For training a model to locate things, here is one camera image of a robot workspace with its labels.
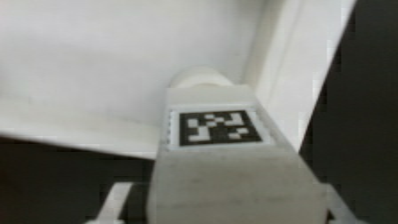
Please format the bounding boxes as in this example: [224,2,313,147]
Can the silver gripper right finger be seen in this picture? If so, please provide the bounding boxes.
[326,185,368,224]

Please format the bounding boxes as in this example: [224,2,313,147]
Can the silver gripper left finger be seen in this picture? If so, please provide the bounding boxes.
[87,181,150,224]

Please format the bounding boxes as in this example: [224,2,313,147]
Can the white table leg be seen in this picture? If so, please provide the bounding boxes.
[148,67,327,224]

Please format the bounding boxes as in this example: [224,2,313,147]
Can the white square table top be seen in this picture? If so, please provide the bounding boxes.
[0,0,359,158]

